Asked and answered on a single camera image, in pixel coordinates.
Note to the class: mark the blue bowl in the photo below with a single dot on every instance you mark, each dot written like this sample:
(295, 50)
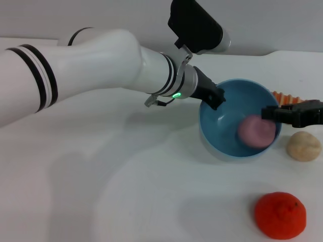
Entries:
(222, 131)

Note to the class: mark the orange striped toy bread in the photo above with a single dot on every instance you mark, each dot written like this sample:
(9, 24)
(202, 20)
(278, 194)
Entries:
(287, 97)

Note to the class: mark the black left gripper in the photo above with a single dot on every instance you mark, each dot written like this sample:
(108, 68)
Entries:
(203, 87)

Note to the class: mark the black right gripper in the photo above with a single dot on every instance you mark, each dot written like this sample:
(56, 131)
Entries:
(305, 113)

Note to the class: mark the beige round toy bun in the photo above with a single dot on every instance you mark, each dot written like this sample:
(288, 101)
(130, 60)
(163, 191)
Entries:
(304, 147)

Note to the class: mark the orange toy tangerine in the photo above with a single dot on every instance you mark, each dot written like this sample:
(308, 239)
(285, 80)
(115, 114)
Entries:
(280, 216)

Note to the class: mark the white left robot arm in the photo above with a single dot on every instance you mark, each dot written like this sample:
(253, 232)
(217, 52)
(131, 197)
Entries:
(88, 68)

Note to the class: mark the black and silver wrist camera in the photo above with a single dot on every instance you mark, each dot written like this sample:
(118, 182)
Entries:
(194, 27)

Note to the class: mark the pink toy peach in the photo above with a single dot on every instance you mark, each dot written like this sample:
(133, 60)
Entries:
(255, 132)

